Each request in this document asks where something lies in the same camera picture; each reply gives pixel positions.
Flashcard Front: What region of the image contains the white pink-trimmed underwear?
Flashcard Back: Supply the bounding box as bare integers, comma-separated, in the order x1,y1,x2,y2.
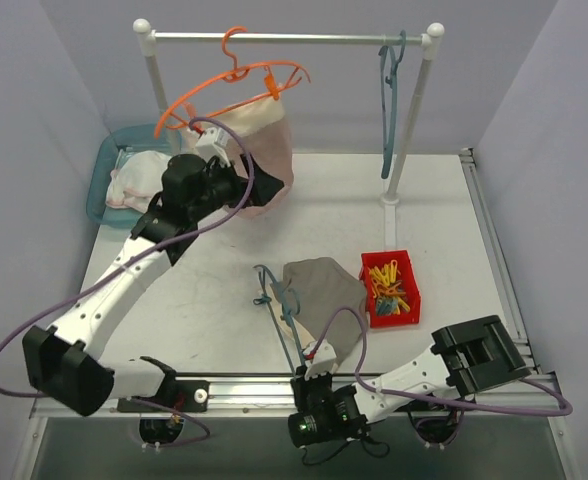
105,150,170,213

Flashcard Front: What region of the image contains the grey beige underwear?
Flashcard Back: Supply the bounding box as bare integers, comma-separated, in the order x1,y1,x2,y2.
269,257,366,370

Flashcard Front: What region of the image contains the blue hanger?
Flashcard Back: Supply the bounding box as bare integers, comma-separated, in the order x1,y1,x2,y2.
253,264,305,374
378,30,407,180

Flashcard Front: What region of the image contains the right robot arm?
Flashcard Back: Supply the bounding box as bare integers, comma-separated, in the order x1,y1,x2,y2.
288,315,530,448

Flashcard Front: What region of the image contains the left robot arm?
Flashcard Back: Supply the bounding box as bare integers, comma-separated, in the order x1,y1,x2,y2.
22,154,285,416

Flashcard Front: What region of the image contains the beige brown underwear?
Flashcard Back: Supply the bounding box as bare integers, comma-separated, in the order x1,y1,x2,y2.
181,97,295,220

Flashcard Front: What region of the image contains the orange plastic hanger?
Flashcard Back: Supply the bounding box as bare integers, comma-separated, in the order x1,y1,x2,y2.
153,25,313,140

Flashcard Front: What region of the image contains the teal plastic basin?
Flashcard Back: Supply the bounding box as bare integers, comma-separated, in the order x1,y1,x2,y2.
86,124,172,231

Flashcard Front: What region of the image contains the red plastic bin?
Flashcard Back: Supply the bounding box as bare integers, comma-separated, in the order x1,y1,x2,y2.
359,250,421,329

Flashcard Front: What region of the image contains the colourful clothespins pile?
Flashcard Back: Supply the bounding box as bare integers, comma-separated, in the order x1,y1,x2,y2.
368,260,411,316

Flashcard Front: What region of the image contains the white clothes rack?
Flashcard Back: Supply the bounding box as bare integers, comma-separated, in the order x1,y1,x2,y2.
133,19,445,250

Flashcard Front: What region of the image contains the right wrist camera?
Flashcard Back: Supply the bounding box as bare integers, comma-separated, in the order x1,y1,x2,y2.
303,340,338,381

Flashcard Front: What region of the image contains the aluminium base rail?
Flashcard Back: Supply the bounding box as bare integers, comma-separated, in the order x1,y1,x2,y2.
28,372,568,420

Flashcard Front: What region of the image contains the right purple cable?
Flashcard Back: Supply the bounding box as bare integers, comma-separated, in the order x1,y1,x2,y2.
303,306,574,417

